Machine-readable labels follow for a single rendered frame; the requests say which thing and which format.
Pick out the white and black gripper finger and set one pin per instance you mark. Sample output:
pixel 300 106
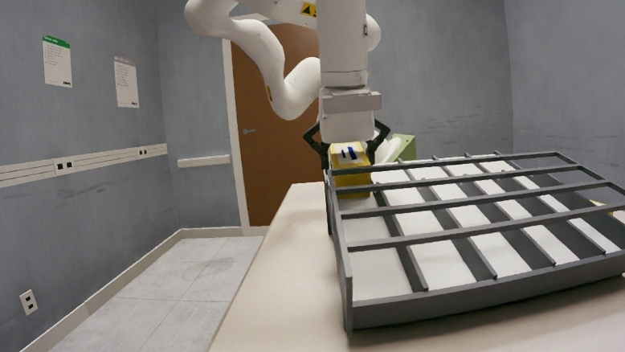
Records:
pixel 321 148
pixel 372 145

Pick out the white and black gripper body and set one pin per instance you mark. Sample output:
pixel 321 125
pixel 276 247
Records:
pixel 345 127

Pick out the dark grey front bar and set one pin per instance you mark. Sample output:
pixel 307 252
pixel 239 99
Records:
pixel 460 298

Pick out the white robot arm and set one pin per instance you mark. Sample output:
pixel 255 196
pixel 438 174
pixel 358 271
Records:
pixel 346 33

